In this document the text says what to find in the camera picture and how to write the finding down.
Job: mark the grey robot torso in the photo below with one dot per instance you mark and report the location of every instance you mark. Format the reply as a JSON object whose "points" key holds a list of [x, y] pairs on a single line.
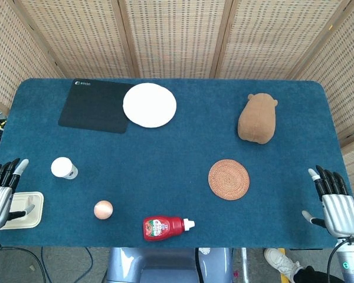
{"points": [[165, 265]]}

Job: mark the silver metal table leg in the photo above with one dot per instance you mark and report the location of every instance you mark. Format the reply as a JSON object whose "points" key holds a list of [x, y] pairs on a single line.
{"points": [[245, 265]]}

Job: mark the peach coloured ball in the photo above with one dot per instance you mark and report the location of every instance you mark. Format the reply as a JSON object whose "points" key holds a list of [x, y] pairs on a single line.
{"points": [[103, 210]]}

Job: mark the black trouser leg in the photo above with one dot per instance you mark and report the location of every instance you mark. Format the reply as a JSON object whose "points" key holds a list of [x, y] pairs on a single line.
{"points": [[309, 275]]}

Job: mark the red ketchup squeeze bottle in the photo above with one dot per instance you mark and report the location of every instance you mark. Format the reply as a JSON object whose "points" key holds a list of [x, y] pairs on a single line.
{"points": [[162, 228]]}

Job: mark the brown capybara plush toy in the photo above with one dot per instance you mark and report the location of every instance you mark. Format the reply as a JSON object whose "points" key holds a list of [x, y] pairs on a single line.
{"points": [[257, 121]]}

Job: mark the white round plate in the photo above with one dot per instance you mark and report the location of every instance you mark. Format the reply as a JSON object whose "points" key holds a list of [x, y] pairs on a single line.
{"points": [[150, 105]]}

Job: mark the black mouse pad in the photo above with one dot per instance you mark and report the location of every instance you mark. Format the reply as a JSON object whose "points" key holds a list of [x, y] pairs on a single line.
{"points": [[94, 109]]}

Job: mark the bamboo folding screen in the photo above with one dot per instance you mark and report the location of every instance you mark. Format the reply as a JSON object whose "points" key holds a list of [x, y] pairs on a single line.
{"points": [[177, 35]]}

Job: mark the white sneaker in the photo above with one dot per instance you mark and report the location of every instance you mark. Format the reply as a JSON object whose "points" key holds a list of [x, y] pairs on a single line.
{"points": [[281, 262]]}

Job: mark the round brown woven coaster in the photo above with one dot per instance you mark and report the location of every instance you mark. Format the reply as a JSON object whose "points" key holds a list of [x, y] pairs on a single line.
{"points": [[229, 179]]}

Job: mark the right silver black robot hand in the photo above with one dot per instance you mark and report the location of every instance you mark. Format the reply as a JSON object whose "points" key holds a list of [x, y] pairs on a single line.
{"points": [[340, 212]]}

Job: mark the white paper cup blue flowers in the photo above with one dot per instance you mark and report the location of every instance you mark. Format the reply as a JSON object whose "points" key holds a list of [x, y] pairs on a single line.
{"points": [[60, 167]]}

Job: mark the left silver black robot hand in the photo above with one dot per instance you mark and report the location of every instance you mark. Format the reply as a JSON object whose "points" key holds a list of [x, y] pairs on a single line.
{"points": [[0, 203]]}

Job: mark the blue table cloth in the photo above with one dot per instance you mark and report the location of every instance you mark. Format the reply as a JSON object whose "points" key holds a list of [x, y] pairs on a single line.
{"points": [[171, 165]]}

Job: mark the beige square food container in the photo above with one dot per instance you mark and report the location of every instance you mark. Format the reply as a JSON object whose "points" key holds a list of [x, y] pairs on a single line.
{"points": [[26, 199]]}

